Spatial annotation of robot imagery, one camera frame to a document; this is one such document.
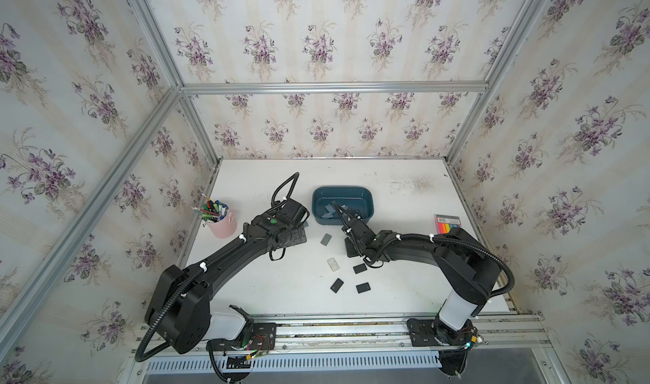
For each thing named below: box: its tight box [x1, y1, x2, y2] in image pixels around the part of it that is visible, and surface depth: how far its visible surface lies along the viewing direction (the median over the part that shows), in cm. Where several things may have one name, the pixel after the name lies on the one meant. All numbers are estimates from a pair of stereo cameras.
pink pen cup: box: [201, 199, 237, 239], surface depth 90 cm
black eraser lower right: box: [355, 282, 372, 294], surface depth 84 cm
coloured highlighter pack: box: [434, 213, 462, 235], surface depth 100 cm
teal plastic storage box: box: [312, 186, 375, 226], surface depth 103 cm
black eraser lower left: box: [330, 277, 345, 294], surface depth 84 cm
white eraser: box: [326, 257, 341, 273], surface depth 90 cm
